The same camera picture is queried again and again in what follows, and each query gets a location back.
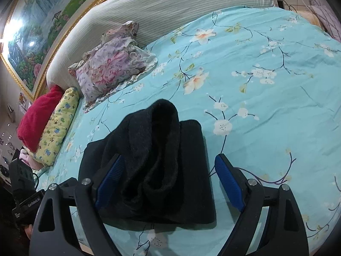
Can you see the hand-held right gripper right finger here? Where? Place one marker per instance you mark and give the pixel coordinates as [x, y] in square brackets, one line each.
[229, 182]

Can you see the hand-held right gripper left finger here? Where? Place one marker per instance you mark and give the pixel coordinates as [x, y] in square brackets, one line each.
[110, 182]

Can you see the black pants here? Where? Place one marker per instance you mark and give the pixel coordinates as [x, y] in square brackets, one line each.
[157, 170]

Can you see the person's left hand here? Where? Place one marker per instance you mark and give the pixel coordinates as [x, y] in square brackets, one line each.
[28, 231]

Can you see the pale pink cloth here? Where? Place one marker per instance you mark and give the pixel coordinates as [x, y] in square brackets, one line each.
[29, 158]

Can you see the yellow printed bolster pillow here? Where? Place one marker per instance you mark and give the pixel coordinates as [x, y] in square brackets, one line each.
[57, 128]

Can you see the red fleece blanket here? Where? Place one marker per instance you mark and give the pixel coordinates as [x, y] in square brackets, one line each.
[37, 117]

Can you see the light blue floral bed sheet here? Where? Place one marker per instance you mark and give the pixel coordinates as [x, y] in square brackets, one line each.
[266, 98]

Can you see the floral ruffled pillow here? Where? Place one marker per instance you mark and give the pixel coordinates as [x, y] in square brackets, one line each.
[112, 64]

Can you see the gold framed landscape painting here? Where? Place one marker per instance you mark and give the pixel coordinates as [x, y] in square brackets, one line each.
[40, 26]

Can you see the white ribbed headboard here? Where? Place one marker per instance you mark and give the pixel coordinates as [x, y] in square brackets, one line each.
[149, 13]

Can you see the black charger plug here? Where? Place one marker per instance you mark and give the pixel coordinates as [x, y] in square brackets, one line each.
[280, 3]

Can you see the pink checked cloth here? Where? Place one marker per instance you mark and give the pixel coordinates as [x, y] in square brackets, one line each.
[325, 14]

